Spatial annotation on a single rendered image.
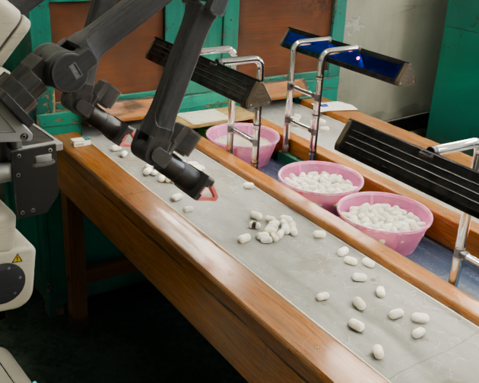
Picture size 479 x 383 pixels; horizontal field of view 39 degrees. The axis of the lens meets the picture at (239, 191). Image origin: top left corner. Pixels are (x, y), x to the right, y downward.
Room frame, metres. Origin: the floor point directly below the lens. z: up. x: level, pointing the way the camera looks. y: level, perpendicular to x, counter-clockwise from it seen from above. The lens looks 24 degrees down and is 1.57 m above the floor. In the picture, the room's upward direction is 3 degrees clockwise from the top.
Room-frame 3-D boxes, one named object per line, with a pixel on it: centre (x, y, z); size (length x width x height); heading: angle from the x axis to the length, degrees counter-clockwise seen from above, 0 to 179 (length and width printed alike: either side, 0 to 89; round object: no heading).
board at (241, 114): (2.51, 0.12, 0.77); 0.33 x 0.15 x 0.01; 125
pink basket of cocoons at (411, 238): (1.74, -0.41, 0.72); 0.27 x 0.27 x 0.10
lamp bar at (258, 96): (2.03, 0.13, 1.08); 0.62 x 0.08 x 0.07; 35
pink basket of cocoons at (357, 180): (1.97, -0.25, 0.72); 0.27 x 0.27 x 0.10
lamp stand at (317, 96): (2.30, -0.27, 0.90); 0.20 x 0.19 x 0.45; 35
